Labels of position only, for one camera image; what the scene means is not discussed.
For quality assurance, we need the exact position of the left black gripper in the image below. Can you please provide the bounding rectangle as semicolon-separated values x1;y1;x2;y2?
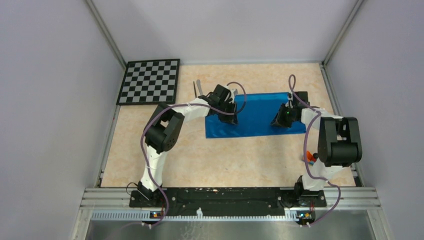
217;101;239;126

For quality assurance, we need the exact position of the blue cloth napkin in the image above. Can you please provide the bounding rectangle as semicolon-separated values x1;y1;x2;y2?
205;92;306;139

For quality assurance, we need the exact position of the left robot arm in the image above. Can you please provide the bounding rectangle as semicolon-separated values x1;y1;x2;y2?
136;84;242;207

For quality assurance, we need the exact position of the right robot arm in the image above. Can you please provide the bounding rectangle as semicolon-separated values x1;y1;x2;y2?
271;91;363;207

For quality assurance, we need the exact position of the silver table knife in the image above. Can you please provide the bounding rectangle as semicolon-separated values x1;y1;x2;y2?
195;79;203;96

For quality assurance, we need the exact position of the dark metal fork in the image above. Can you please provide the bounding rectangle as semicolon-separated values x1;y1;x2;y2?
192;81;198;98

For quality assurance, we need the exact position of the orange toy piece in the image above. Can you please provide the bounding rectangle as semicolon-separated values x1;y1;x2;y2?
301;150;318;166

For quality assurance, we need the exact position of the black white checkerboard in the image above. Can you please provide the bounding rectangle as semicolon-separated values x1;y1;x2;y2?
116;58;180;106

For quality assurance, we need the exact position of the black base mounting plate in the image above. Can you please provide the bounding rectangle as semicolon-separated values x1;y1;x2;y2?
129;187;327;217

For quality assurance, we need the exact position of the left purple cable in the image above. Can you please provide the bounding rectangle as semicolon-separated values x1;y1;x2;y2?
140;81;248;228

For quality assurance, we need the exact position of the white toothed cable rail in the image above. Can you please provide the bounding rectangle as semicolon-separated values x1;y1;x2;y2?
91;210;298;222

